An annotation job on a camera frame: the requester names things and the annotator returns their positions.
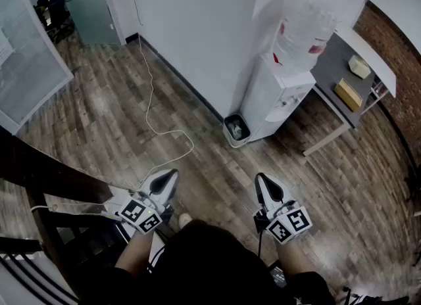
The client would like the person's black shirt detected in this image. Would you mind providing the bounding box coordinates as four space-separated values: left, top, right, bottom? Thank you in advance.
78 220 336 305

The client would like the dark grey table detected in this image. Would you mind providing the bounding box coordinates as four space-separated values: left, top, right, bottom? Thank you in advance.
302 32 376 157

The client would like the person's left forearm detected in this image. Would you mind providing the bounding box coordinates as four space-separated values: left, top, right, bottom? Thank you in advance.
114 229 155 277

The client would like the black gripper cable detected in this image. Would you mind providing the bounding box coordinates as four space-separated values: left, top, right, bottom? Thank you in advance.
255 218 266 259

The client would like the dark wooden railing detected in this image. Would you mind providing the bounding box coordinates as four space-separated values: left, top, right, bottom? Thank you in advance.
0 126 129 301

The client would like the white floor cable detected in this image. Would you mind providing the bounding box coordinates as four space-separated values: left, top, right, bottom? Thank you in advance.
137 34 195 193

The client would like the black swivel chair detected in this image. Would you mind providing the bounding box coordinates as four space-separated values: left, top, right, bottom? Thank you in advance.
341 285 410 305

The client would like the white table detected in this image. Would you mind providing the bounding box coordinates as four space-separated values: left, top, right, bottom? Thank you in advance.
335 0 397 99

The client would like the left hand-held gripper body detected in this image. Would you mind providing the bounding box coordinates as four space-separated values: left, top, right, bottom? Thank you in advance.
118 191 174 235

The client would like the wooden box with sliding lid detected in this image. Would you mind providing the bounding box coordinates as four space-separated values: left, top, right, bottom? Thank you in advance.
334 78 363 113

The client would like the black office chair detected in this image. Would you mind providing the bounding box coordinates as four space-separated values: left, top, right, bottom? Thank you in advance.
34 0 75 43

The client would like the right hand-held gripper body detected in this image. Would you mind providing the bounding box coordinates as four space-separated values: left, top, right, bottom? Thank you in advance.
253 200 312 245

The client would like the person's right forearm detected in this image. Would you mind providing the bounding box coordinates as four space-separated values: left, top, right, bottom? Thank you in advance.
278 239 314 278

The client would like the small grey trash bin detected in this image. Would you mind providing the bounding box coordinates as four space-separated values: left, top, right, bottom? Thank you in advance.
223 114 253 149

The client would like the frosted glass partition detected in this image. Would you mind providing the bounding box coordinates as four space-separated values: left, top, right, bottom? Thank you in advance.
0 0 75 135

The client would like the black battery pack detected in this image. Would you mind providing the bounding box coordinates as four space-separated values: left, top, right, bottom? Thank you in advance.
269 264 287 289

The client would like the white water dispenser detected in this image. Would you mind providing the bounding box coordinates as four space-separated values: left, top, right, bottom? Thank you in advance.
239 53 316 143

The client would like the clear water bottle red label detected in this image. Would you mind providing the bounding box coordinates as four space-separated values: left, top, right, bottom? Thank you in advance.
272 0 338 76

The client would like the cream plastic caddy basket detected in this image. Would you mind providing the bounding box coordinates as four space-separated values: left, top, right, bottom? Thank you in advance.
347 55 372 80

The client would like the frosted glass door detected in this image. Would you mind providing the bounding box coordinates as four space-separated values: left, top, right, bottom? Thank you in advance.
54 0 121 47

